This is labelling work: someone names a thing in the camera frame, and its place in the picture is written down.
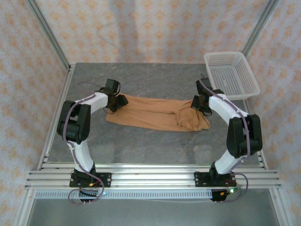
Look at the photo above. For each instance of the tan t-shirt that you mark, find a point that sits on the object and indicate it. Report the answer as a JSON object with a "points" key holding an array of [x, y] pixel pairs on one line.
{"points": [[152, 115]]}

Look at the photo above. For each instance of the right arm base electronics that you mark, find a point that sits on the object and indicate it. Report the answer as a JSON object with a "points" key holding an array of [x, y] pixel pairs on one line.
{"points": [[223, 194]]}

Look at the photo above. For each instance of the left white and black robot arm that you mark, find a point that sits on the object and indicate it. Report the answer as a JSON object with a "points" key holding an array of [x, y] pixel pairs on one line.
{"points": [[82, 155]]}

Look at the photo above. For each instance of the white perforated plastic basket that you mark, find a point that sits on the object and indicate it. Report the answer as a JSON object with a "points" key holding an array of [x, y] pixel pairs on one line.
{"points": [[232, 75]]}

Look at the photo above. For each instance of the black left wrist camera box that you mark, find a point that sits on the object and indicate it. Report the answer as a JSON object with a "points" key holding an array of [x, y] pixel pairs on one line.
{"points": [[112, 86]]}

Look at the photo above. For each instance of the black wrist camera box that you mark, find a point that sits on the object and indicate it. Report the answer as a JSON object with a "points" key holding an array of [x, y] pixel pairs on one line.
{"points": [[112, 86], [204, 84]]}

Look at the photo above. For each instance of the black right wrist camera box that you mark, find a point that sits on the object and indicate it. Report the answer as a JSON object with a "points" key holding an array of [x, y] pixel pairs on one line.
{"points": [[204, 84]]}

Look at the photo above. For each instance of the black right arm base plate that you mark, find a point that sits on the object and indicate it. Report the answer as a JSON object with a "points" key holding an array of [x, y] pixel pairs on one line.
{"points": [[202, 180]]}

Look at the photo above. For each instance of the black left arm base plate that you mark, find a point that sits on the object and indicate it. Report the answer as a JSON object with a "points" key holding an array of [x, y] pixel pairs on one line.
{"points": [[105, 180]]}

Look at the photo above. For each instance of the aluminium mounting rail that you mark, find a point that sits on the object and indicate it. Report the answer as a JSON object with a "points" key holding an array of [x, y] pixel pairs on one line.
{"points": [[152, 177]]}

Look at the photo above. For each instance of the aluminium frame post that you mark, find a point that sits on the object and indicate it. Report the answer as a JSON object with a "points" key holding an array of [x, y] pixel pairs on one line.
{"points": [[50, 37], [258, 28]]}

